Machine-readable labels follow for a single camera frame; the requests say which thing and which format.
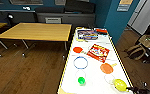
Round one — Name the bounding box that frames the yellow-green bowl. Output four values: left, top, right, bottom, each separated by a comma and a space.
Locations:
113, 78, 129, 93

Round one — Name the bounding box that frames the orange round striker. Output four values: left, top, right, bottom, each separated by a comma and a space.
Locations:
99, 63, 115, 75

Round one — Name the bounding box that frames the white long table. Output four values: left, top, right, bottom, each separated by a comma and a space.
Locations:
56, 26, 137, 94

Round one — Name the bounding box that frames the tan backpack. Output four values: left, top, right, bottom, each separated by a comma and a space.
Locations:
124, 44, 147, 62

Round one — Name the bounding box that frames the brown cardboard box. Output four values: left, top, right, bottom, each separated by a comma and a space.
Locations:
138, 34, 150, 51

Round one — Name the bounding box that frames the flat red packet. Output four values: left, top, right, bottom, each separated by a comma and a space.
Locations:
95, 28, 109, 35

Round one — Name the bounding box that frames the red round striker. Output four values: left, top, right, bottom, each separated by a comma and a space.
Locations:
72, 46, 84, 54

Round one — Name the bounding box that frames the colourful printed game box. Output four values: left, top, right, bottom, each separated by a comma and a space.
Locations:
76, 29, 99, 42

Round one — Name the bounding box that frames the dark bench sofa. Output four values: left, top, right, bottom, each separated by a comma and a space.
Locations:
34, 0, 97, 28

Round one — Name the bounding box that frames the small white ledge device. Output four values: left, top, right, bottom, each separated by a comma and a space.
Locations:
21, 6, 31, 11

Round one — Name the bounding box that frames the small black round object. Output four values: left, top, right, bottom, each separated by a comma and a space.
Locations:
7, 13, 15, 20

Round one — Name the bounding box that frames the yellow wall sign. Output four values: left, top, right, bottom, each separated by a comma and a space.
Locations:
116, 0, 133, 13

